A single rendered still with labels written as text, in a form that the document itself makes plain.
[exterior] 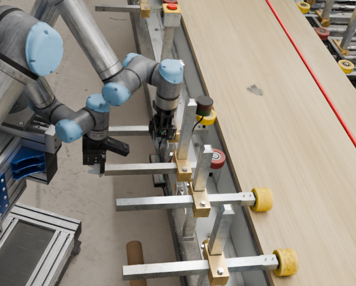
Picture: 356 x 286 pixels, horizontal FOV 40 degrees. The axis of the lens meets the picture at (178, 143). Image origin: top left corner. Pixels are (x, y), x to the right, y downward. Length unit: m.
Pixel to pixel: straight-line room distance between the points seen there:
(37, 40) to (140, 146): 2.04
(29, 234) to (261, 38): 1.52
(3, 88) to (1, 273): 1.25
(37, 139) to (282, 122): 1.00
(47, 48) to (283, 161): 1.06
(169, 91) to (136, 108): 1.94
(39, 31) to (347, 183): 1.25
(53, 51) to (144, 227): 1.65
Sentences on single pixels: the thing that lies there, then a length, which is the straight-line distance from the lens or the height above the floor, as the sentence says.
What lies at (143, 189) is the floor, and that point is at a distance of 2.91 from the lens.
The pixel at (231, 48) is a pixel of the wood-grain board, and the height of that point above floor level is 0.90.
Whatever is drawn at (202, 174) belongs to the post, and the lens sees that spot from 1.57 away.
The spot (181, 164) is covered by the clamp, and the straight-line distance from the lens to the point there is 1.84.
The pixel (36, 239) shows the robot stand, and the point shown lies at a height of 0.21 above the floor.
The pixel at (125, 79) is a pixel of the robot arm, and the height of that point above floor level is 1.32.
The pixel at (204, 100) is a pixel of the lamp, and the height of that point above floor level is 1.14.
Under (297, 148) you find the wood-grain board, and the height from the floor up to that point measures 0.90.
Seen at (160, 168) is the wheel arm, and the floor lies 0.86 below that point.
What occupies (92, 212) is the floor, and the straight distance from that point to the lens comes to 2.78.
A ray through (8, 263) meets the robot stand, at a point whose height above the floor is 0.21.
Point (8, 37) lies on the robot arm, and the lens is 1.26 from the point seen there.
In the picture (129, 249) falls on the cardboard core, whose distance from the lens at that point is 2.56.
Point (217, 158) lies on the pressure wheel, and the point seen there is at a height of 0.90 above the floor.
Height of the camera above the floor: 2.17
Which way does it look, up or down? 42 degrees down
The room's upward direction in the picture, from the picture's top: 10 degrees clockwise
